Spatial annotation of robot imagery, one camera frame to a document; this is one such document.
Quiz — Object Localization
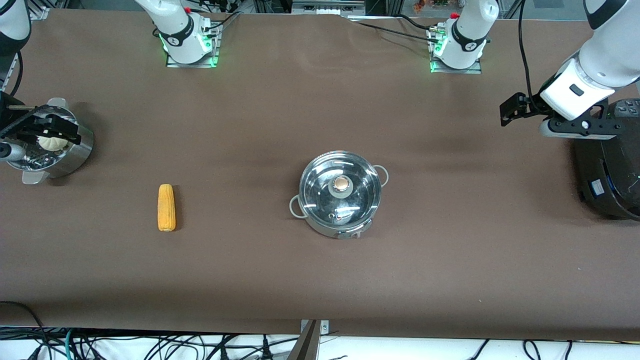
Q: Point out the aluminium frame rail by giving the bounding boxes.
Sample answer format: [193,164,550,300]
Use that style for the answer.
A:
[0,50,24,96]

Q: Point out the metal frame behind table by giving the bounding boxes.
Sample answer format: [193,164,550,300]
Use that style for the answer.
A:
[292,0,366,16]

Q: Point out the glass pot lid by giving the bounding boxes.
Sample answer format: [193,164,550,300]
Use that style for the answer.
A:
[299,151,382,226]

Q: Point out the brown table mat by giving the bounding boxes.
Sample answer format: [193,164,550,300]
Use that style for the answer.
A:
[0,7,640,342]

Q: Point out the black right base cable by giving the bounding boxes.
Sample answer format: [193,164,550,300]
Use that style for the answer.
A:
[202,11,243,32]

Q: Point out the black rice cooker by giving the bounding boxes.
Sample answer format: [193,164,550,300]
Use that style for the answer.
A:
[572,98,640,222]

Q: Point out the white steamed bun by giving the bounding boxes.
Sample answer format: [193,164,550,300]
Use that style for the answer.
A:
[39,131,70,152]

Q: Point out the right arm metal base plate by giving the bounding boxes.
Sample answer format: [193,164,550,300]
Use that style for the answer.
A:
[166,22,221,68]

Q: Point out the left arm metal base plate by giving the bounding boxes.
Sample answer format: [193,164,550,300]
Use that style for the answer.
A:
[429,27,483,75]

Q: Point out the steel steamer pot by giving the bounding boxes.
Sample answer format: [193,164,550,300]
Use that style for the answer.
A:
[2,97,95,186]

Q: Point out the metal table edge bracket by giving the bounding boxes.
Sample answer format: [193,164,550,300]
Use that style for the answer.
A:
[300,320,330,337]

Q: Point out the green cable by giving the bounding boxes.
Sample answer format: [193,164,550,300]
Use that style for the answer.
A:
[63,327,77,360]

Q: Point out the dark diagonal strut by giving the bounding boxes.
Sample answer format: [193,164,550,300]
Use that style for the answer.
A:
[287,320,321,360]

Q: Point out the short black base cable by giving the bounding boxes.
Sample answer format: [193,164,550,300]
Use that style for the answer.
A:
[395,14,438,32]

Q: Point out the steel pot with handles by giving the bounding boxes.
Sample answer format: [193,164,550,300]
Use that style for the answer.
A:
[289,151,390,240]

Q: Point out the long black base cable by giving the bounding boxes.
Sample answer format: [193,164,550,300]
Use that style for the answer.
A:
[345,20,436,43]

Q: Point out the colourful objects behind table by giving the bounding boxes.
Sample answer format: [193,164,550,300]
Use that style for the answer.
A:
[412,0,451,12]

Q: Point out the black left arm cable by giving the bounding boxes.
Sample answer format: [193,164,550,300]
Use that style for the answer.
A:
[517,0,542,113]

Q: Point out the yellow corn cob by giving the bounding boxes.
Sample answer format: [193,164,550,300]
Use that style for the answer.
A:
[157,184,177,232]

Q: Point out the black looping floor cable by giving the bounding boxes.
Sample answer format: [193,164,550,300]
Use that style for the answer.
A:
[0,301,48,360]

